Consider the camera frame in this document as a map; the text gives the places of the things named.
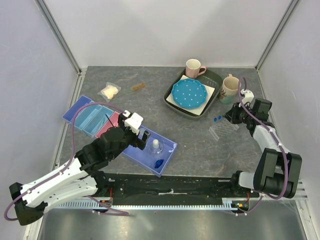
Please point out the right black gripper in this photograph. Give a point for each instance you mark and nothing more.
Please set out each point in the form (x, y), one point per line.
(231, 115)

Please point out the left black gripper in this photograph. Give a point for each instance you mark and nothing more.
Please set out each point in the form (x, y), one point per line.
(138, 142)

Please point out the round flask white stopper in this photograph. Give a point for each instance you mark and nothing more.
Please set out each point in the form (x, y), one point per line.
(155, 147)

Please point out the clear test tube rack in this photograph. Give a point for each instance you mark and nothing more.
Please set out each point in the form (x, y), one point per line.
(221, 128)

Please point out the blue polka dot plate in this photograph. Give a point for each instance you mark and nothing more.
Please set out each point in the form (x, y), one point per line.
(189, 93)

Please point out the glass stirring rod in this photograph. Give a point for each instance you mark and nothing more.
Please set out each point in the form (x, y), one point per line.
(102, 116)

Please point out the tan test tube brush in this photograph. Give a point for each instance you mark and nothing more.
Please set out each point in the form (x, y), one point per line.
(133, 89)

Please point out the bag of cotton balls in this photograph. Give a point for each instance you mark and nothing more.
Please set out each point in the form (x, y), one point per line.
(109, 91)

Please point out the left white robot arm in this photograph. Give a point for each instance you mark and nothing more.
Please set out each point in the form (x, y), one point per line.
(78, 177)

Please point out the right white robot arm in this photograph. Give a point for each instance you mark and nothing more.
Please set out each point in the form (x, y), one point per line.
(278, 170)

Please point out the cream floral mug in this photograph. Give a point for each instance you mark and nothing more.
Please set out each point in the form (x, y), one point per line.
(229, 89)

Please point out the white square plate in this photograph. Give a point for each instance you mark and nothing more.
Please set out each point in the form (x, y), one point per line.
(190, 95)

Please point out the dark green plastic tray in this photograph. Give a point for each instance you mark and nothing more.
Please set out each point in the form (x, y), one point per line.
(213, 84)

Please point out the multicolour compartment organizer tray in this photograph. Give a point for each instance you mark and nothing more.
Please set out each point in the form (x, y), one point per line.
(85, 124)

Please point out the pink ceramic mug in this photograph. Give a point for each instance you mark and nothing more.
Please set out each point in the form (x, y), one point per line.
(193, 68)

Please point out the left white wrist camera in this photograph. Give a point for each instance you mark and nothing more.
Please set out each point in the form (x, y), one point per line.
(133, 121)

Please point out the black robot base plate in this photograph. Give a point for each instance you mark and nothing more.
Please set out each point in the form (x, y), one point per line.
(139, 189)

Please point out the slotted cable duct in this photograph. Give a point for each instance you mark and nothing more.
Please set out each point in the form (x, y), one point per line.
(89, 204)

